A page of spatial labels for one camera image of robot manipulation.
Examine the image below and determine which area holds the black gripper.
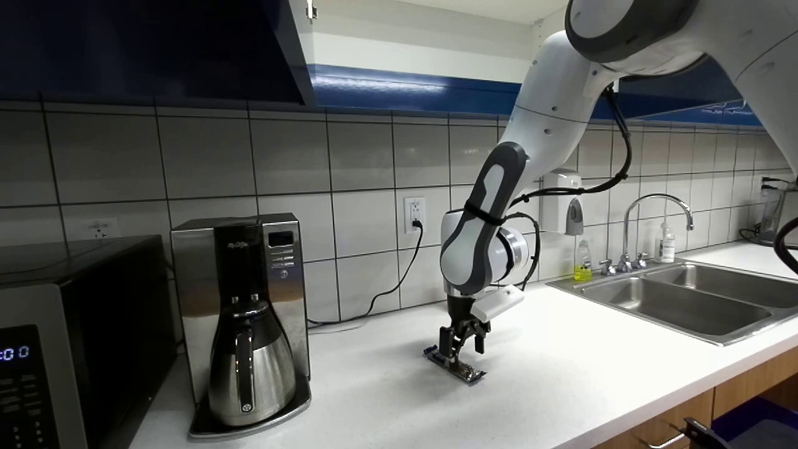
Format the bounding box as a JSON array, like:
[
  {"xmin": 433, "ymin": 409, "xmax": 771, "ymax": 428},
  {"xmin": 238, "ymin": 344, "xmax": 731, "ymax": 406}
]
[{"xmin": 437, "ymin": 297, "xmax": 492, "ymax": 363}]

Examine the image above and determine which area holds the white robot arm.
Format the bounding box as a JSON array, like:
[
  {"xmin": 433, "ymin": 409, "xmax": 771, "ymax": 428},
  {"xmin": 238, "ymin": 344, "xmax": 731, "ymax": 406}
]
[{"xmin": 430, "ymin": 0, "xmax": 798, "ymax": 367}]

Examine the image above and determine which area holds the blue upper cabinet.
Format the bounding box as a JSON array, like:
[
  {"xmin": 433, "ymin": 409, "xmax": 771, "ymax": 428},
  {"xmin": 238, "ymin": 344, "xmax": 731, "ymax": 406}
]
[{"xmin": 285, "ymin": 0, "xmax": 768, "ymax": 127}]

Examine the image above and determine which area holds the open blue cabinet door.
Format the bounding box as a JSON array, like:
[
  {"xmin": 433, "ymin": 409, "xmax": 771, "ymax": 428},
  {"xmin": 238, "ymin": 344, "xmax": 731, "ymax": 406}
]
[{"xmin": 0, "ymin": 0, "xmax": 314, "ymax": 106}]

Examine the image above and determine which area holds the yellow dish soap bottle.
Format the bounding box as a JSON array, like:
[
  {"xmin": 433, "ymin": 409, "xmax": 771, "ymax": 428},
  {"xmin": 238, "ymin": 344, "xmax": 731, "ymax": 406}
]
[{"xmin": 572, "ymin": 238, "xmax": 594, "ymax": 285}]

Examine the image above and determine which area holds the white soap dispenser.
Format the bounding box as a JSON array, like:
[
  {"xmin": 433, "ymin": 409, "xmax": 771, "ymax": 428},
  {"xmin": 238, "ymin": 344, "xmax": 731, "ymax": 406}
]
[{"xmin": 542, "ymin": 170, "xmax": 583, "ymax": 237}]

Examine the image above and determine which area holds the chrome sink faucet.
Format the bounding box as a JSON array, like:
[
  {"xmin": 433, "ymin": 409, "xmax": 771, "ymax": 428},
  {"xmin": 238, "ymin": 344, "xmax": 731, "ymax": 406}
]
[{"xmin": 598, "ymin": 188, "xmax": 698, "ymax": 277}]

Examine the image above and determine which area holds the steel coffee carafe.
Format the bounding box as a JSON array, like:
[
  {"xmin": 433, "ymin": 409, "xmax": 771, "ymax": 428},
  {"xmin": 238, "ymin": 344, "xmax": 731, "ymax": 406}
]
[{"xmin": 206, "ymin": 306, "xmax": 296, "ymax": 425}]

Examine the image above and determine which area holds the stainless steel sink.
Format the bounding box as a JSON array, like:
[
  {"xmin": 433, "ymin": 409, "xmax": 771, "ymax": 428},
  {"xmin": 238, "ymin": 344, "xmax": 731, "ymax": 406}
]
[{"xmin": 557, "ymin": 261, "xmax": 798, "ymax": 346}]

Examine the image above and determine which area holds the black microwave oven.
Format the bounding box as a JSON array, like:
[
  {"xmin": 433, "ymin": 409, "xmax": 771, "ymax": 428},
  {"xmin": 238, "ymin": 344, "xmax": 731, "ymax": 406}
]
[{"xmin": 0, "ymin": 237, "xmax": 178, "ymax": 449}]

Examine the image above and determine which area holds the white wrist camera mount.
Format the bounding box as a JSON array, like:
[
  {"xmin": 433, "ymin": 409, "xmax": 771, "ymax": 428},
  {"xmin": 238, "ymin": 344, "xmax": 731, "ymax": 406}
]
[{"xmin": 471, "ymin": 286, "xmax": 524, "ymax": 321}]

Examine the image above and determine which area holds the black power cord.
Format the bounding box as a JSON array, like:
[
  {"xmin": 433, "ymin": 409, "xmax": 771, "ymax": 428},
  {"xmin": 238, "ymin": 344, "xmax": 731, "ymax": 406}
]
[{"xmin": 305, "ymin": 217, "xmax": 426, "ymax": 329}]

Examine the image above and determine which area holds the white wall outlet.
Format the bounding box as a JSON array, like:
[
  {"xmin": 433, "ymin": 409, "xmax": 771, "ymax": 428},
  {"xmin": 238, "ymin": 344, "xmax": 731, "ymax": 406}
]
[{"xmin": 403, "ymin": 196, "xmax": 426, "ymax": 231}]

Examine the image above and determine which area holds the wooden drawer with handle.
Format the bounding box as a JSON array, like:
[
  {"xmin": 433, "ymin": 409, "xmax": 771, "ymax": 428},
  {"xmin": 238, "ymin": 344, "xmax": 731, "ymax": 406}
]
[{"xmin": 597, "ymin": 391, "xmax": 713, "ymax": 449}]

